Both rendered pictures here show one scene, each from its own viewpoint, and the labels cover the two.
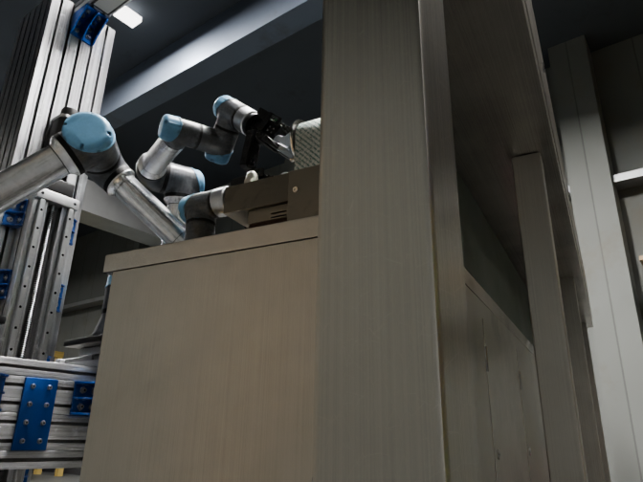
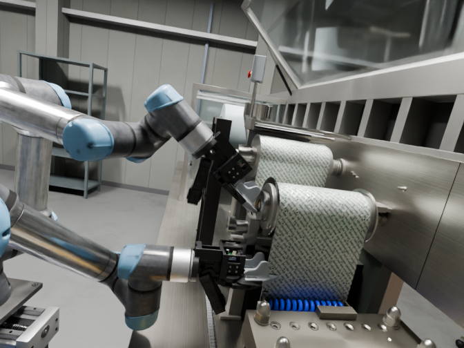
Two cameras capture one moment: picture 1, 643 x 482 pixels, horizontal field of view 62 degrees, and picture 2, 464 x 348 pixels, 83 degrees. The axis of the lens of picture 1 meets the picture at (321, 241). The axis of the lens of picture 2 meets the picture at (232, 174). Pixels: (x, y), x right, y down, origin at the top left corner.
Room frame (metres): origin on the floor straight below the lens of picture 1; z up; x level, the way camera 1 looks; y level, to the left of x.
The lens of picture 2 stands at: (0.78, 0.52, 1.45)
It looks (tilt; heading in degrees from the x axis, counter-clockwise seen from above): 12 degrees down; 322
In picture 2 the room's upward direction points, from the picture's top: 10 degrees clockwise
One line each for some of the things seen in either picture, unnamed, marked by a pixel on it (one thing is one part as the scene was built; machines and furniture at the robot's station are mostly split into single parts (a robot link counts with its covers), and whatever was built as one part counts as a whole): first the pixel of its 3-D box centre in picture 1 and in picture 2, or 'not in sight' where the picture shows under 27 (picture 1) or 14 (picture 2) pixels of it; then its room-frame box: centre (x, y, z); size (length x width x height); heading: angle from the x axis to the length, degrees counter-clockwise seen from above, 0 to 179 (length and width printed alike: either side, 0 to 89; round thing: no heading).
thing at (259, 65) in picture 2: not in sight; (256, 69); (1.68, -0.24, 1.66); 0.07 x 0.07 x 0.10; 45
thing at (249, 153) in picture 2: not in sight; (245, 155); (1.44, -0.05, 1.33); 0.06 x 0.06 x 0.06; 62
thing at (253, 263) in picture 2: not in sight; (259, 263); (1.18, 0.07, 1.11); 0.09 x 0.03 x 0.06; 63
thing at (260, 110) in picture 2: not in sight; (257, 110); (1.80, -0.39, 1.50); 0.14 x 0.14 x 0.06
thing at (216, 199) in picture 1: (227, 202); (182, 263); (1.25, 0.24, 1.11); 0.08 x 0.05 x 0.08; 152
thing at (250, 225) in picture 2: not in sight; (237, 266); (1.26, 0.06, 1.05); 0.06 x 0.05 x 0.31; 62
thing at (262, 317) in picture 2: not in sight; (264, 311); (1.10, 0.11, 1.05); 0.04 x 0.04 x 0.04
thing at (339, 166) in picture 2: not in sight; (331, 167); (1.29, -0.33, 1.33); 0.07 x 0.07 x 0.07; 62
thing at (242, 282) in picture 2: not in sight; (242, 280); (1.16, 0.13, 1.09); 0.09 x 0.05 x 0.02; 61
